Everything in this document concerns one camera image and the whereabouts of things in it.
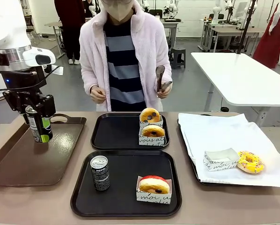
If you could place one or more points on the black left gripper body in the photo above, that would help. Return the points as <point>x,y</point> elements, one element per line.
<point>23,79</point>

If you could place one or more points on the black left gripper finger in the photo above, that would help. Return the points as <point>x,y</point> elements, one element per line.
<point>14,102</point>
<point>47,105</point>

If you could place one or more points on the black and green drink can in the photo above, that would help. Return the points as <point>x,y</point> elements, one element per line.
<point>37,129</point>

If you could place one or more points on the black patterned Pepsi can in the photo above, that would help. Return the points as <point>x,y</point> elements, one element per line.
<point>100,173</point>

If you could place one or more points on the glazed donut with chocolate dots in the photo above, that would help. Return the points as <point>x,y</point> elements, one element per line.
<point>151,186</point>
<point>149,114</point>
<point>149,131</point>

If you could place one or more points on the dark metal tongs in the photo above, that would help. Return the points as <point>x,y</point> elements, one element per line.
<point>159,77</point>

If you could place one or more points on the red frosted donut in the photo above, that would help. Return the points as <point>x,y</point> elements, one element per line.
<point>151,177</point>

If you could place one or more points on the person's left forearm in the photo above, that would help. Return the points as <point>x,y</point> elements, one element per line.
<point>167,72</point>

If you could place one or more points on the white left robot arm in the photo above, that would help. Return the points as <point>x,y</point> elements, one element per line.
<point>6,23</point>

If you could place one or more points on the person's right forearm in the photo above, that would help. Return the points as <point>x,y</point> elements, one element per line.
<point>89,77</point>

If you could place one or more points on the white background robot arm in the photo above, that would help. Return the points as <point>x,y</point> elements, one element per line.
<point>216,10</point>
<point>174,7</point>

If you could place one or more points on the person's right hand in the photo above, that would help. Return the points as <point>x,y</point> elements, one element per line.
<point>97,95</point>

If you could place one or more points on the person's left hand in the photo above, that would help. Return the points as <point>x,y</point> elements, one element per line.
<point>164,93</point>

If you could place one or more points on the grey background workbench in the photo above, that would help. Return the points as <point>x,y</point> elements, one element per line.
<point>53,24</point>

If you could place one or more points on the person in dark clothes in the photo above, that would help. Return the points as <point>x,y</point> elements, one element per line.
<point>71,28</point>

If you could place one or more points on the person in pink fleece jacket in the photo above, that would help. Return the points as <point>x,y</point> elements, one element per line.
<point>93,51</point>

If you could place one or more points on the small black square tray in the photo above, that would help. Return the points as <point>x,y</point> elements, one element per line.
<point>116,132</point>

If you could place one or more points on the beige face mask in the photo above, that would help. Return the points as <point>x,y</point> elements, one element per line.
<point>117,10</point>

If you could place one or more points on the large black square tray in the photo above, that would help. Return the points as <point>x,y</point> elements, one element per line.
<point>123,201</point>

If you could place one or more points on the black plastic stool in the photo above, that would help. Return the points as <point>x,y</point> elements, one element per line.
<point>177,52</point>

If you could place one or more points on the grey background desk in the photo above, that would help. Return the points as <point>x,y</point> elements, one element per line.
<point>171,23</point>

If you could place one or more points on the white paper sheet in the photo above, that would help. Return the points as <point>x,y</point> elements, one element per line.
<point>212,136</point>

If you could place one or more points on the black tray under paper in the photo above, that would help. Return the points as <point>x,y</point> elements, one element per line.
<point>208,183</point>

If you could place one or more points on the white table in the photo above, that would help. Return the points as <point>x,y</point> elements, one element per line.
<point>238,77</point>

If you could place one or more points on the white background workbench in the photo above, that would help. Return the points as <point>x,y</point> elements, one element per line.
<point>233,31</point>

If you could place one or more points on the black stand pole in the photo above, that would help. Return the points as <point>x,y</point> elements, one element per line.
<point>246,30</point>

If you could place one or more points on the yellow sprinkled donut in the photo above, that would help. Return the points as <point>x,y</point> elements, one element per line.
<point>257,167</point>

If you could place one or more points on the red dress on mannequin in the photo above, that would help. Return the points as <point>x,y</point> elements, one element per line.
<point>271,47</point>

